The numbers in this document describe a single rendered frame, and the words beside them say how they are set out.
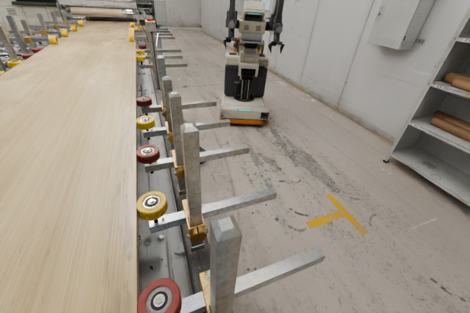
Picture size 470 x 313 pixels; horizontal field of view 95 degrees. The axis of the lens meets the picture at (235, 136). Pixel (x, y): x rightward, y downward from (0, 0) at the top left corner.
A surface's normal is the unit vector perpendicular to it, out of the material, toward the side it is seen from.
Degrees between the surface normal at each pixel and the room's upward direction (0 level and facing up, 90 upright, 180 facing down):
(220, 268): 90
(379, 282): 0
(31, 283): 0
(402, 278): 0
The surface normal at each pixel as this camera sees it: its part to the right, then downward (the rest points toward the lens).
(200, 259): 0.06, -0.84
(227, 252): 0.36, 0.52
